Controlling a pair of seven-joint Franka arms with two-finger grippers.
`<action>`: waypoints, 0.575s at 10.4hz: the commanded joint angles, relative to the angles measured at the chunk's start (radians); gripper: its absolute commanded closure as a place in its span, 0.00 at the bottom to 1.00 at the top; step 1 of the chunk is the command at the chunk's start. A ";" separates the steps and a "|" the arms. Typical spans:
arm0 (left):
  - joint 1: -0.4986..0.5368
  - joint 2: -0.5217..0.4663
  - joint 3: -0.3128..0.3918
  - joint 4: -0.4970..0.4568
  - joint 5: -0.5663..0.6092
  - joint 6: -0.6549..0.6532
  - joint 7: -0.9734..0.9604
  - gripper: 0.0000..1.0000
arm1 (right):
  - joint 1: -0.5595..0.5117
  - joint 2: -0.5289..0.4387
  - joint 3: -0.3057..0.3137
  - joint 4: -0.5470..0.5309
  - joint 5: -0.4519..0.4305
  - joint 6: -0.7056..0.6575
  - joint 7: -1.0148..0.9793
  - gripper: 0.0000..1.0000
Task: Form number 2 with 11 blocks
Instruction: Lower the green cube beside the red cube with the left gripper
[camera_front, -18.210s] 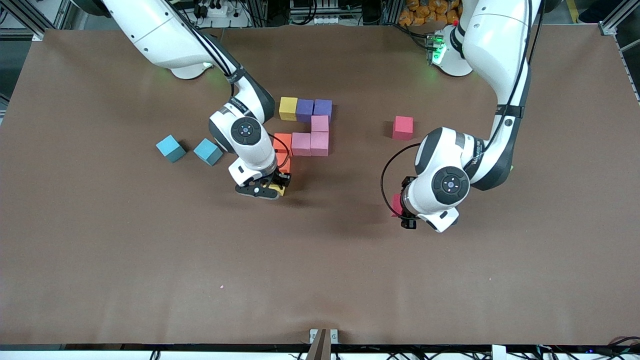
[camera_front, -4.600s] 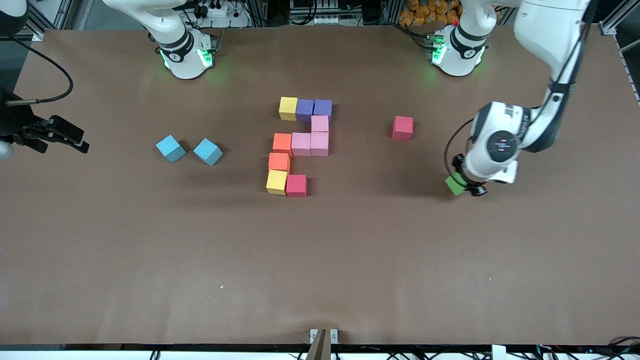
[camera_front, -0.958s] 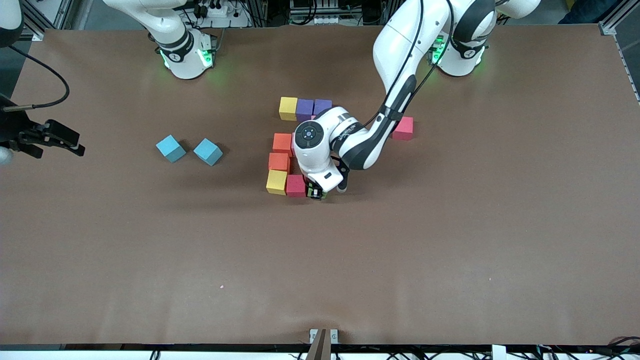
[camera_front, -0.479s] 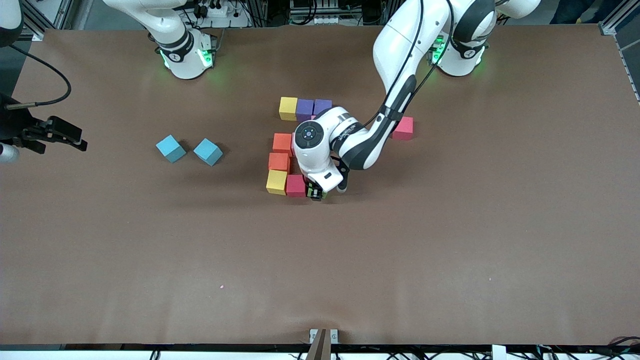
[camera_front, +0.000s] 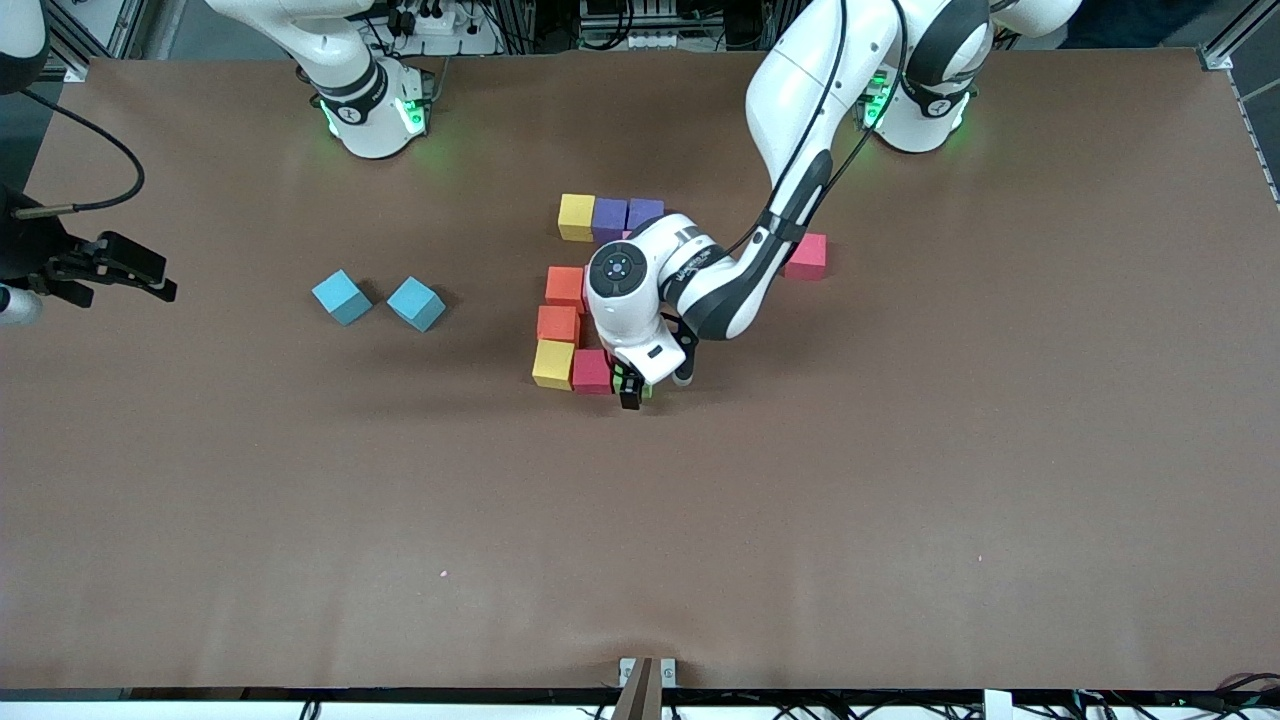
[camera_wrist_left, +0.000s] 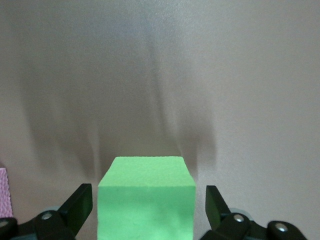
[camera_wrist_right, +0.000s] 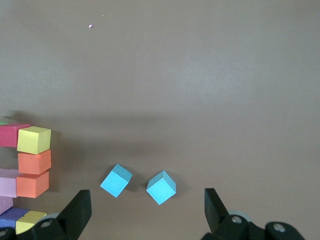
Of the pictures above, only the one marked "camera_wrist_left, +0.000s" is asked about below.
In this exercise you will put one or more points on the pink foam block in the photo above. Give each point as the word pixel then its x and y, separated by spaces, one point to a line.
pixel 4 192

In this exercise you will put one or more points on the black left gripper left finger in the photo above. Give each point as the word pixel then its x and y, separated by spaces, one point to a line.
pixel 72 215

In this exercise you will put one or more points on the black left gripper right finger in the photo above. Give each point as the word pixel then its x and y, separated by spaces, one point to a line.
pixel 217 210

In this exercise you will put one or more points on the green foam block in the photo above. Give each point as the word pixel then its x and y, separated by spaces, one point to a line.
pixel 146 200

